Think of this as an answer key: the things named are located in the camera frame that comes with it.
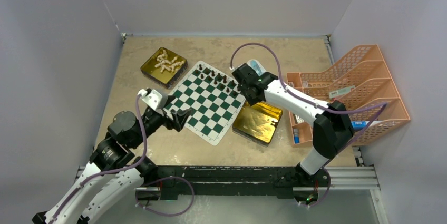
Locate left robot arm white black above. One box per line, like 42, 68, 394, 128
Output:
32, 108, 191, 223

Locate peach plastic file organizer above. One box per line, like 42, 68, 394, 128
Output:
286, 45, 410, 146

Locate white label card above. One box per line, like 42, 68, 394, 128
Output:
328, 85, 355, 99

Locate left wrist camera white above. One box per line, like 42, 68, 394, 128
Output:
138, 89, 168, 113

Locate black metal base frame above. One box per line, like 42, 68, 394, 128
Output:
142, 165, 331, 204

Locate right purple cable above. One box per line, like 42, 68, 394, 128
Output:
229, 42, 388, 209

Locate gold tin white pieces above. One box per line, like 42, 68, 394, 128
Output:
140, 47, 188, 89

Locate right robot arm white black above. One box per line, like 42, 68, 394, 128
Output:
231, 63, 354, 186

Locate blue white packaged item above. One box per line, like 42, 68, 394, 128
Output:
247, 59, 266, 76

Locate blue capped tube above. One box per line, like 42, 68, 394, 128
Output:
293, 128, 300, 144

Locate green white chess mat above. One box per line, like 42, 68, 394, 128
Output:
164, 61, 246, 146

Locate blue box in organizer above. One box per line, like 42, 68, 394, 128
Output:
351, 121, 369, 131

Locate gold tin brown pieces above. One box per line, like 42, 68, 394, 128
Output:
232, 101, 283, 147

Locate white chess pieces pile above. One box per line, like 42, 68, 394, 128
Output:
154, 49, 186, 73

